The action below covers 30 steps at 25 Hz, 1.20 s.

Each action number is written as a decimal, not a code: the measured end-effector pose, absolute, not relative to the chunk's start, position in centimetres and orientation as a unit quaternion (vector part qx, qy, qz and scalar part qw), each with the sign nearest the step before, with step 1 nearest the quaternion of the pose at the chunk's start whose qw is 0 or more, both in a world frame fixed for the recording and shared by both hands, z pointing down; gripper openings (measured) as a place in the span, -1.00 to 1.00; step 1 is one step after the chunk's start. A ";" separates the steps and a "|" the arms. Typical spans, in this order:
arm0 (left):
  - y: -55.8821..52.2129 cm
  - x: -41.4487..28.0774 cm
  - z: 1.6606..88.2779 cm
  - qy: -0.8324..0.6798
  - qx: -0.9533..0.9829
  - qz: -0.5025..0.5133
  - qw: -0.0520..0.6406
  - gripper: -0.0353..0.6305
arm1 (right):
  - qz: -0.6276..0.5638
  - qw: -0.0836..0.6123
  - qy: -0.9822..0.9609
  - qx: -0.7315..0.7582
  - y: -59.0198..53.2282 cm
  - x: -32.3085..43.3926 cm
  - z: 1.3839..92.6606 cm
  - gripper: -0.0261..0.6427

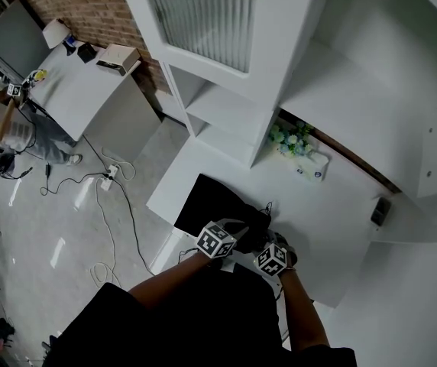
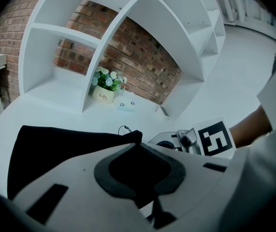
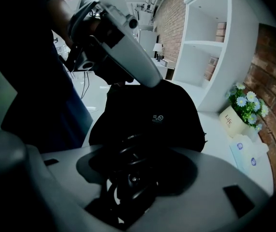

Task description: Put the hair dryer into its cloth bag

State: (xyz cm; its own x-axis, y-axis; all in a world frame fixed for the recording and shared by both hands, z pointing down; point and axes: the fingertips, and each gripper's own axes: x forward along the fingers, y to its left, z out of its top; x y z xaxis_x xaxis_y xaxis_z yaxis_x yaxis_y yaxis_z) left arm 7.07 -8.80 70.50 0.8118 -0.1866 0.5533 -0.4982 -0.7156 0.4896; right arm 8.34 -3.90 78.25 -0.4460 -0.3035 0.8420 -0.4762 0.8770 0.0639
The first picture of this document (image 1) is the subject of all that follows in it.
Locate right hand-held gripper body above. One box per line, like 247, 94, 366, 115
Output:
254, 232, 299, 278

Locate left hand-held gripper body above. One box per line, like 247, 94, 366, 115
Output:
196, 219, 239, 261

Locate black cloth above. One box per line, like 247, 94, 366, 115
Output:
173, 173, 274, 256

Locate person's left forearm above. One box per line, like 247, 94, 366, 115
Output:
128, 249, 214, 311

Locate person's right forearm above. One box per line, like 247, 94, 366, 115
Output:
278, 268, 331, 353

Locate white desk with drawers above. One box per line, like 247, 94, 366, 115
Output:
145, 134, 437, 310

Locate person's black shirt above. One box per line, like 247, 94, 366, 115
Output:
48, 261, 357, 367

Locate white tissue pack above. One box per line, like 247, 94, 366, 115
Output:
293, 153, 332, 184

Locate cream pot of daisy flowers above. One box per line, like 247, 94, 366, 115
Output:
267, 120, 316, 158

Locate small grey device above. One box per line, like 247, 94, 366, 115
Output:
370, 196, 393, 227

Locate white cabinet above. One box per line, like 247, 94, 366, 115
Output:
329, 239, 437, 367

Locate white shelf hutch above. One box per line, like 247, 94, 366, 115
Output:
115, 0, 437, 200

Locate white side table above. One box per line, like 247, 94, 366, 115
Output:
27, 44, 163, 164

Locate beige box device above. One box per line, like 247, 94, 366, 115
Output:
95, 44, 142, 77

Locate small black box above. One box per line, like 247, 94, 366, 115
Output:
76, 42, 98, 64

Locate white shade table lamp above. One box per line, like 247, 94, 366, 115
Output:
42, 18, 76, 55

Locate grey board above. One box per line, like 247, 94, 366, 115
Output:
0, 0, 52, 80

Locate white power strip with cable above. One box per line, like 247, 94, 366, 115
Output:
40, 135, 155, 275

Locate white floor cable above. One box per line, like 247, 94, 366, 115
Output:
90, 147, 138, 289

